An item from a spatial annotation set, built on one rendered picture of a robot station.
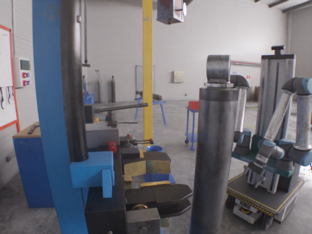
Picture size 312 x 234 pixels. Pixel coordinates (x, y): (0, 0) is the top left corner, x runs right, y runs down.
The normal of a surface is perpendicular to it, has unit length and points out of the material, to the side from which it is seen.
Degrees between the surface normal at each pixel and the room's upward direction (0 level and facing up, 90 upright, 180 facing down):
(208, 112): 90
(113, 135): 90
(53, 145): 90
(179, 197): 0
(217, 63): 76
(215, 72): 110
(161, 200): 0
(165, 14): 90
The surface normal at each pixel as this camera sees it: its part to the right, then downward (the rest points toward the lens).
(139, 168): 0.45, 0.18
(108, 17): 0.20, 0.21
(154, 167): -0.06, 0.21
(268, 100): -0.82, 0.12
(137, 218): 0.00, -0.98
